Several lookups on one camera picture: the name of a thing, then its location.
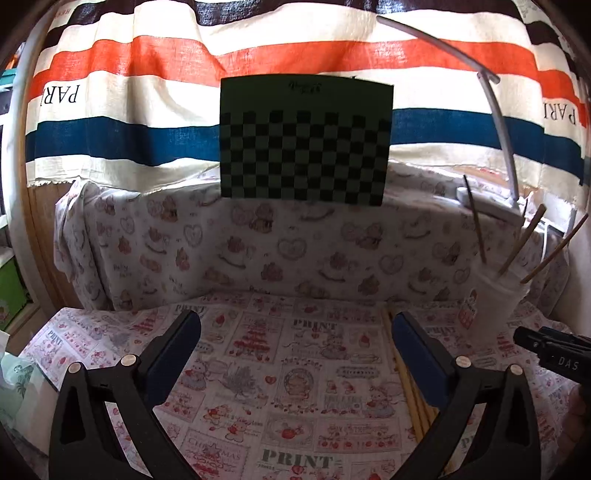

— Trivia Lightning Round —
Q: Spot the tissue pack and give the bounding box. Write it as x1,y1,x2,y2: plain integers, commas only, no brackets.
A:
1,332,57,453

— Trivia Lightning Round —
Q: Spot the white desk lamp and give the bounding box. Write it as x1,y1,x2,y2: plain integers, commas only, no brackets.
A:
377,15,524,227

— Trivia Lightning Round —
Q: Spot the green checkered box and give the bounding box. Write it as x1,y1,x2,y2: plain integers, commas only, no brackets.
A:
219,74,394,207

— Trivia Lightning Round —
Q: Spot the translucent plastic cup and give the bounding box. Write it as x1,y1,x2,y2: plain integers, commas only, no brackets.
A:
458,258,530,348

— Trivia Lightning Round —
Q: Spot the heart bear print cloth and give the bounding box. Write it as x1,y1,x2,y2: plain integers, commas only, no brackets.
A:
52,161,571,315

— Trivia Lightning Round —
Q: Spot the wooden chopstick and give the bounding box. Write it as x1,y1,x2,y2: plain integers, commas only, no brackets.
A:
498,204,547,277
520,213,589,285
463,175,487,265
386,313,440,430
381,307,425,443

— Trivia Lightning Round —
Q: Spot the green storage bin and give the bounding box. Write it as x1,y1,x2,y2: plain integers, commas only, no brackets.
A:
0,259,28,330

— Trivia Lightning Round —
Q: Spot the striped Paris curtain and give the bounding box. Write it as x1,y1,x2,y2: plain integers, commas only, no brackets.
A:
25,1,590,205

